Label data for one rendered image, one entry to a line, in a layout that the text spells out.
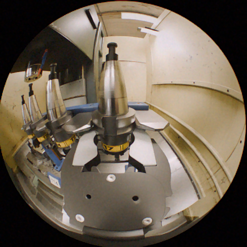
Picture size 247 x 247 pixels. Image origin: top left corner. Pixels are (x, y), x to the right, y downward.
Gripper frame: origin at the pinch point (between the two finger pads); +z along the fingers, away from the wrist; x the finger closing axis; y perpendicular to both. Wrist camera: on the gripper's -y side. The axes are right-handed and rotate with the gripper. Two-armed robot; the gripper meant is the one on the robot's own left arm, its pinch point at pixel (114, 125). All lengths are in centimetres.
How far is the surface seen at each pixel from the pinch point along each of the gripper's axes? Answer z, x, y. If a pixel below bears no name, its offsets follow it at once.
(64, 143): -3.2, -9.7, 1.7
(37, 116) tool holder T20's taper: -1.2, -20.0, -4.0
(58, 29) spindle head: 8.1, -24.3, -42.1
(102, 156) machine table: 14.6, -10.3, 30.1
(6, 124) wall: -10, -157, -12
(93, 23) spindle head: 44, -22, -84
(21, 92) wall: 36, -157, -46
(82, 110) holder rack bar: 2.5, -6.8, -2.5
